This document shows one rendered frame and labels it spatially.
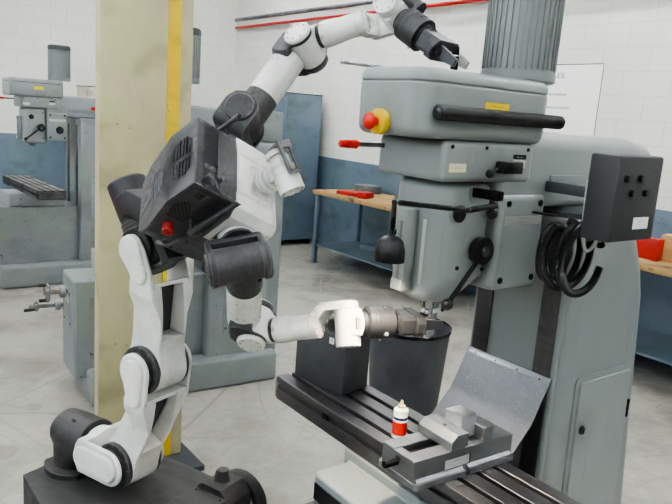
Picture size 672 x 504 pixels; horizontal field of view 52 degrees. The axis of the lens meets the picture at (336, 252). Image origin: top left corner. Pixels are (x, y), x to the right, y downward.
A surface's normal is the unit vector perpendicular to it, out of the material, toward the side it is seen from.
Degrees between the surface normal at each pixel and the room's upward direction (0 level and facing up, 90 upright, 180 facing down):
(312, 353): 90
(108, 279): 90
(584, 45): 90
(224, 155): 58
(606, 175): 90
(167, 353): 82
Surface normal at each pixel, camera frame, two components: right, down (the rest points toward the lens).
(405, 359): -0.15, 0.25
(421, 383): 0.29, 0.27
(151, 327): -0.53, 0.13
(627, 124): -0.80, 0.06
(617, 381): 0.59, 0.18
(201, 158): 0.79, -0.36
